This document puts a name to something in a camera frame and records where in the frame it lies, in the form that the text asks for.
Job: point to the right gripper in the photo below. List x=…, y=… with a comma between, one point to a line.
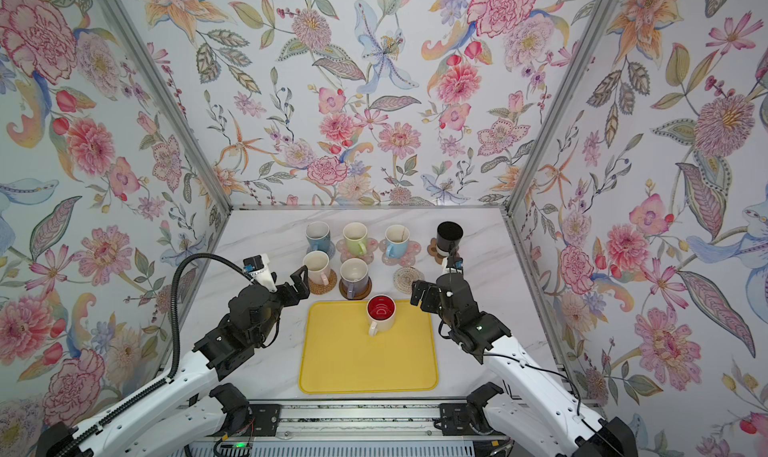
x=432, y=295

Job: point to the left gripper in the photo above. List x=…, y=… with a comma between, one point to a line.
x=287, y=292

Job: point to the colourful woven round coaster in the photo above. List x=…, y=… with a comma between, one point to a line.
x=405, y=277

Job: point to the pink handle mug front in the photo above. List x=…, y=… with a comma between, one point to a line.
x=318, y=267

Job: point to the woven rattan round coaster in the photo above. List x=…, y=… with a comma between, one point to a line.
x=324, y=287

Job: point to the cork paw print coaster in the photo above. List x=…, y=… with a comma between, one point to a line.
x=433, y=252

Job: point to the red interior white mug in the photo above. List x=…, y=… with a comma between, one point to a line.
x=381, y=313

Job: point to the blue mug back row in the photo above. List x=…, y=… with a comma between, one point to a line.
x=317, y=231

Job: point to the grey round coaster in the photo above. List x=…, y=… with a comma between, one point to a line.
x=325, y=246

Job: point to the brown wooden round coaster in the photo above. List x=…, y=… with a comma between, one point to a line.
x=354, y=291

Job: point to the blue handle mug front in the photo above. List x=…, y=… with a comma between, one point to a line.
x=397, y=239

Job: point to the black mug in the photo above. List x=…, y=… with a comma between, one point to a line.
x=448, y=237

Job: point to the purple mug back row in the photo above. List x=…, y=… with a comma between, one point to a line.
x=354, y=270

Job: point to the green handle mug front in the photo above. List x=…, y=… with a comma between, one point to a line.
x=356, y=239

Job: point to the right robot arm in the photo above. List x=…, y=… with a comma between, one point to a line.
x=531, y=406

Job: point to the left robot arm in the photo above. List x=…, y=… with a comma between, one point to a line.
x=185, y=377

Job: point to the pink flower coaster right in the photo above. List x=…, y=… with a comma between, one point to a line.
x=408, y=260

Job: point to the pink flower coaster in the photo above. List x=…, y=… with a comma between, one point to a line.
x=373, y=245
x=408, y=260

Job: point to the pink flower coaster left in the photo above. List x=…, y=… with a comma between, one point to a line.
x=373, y=245

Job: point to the yellow tray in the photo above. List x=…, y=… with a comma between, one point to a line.
x=341, y=357

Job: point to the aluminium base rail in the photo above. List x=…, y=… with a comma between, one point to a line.
x=417, y=419

